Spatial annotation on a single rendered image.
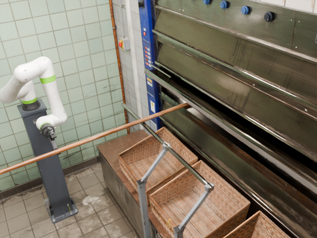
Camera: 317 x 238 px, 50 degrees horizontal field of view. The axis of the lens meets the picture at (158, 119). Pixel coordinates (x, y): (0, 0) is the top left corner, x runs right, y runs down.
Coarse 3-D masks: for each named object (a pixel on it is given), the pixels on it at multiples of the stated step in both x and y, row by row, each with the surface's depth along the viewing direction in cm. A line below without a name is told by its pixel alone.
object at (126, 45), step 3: (120, 39) 324; (123, 39) 321; (126, 39) 321; (129, 39) 321; (123, 42) 320; (126, 42) 321; (129, 42) 323; (123, 45) 322; (126, 45) 323; (129, 45) 324; (123, 48) 324; (126, 48) 324; (129, 48) 325
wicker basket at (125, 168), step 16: (160, 128) 307; (144, 144) 306; (160, 144) 315; (176, 144) 291; (128, 160) 304; (144, 160) 311; (176, 160) 293; (192, 160) 266; (128, 176) 288; (160, 176) 290; (176, 176) 264
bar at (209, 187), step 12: (168, 144) 229; (180, 156) 217; (192, 168) 206; (144, 180) 232; (204, 180) 196; (144, 192) 236; (204, 192) 194; (144, 204) 241; (144, 216) 246; (144, 228) 253; (180, 228) 195
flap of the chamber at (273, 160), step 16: (176, 80) 262; (192, 96) 235; (208, 96) 238; (224, 112) 215; (224, 128) 200; (240, 128) 197; (256, 128) 199; (272, 144) 183; (272, 160) 171; (288, 160) 170; (304, 160) 171
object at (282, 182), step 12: (168, 96) 287; (192, 108) 267; (204, 120) 250; (216, 132) 238; (228, 144) 229; (240, 144) 222; (252, 156) 211; (264, 168) 203; (276, 168) 200; (276, 180) 196; (288, 180) 190; (300, 192) 182; (312, 192) 181; (312, 204) 177
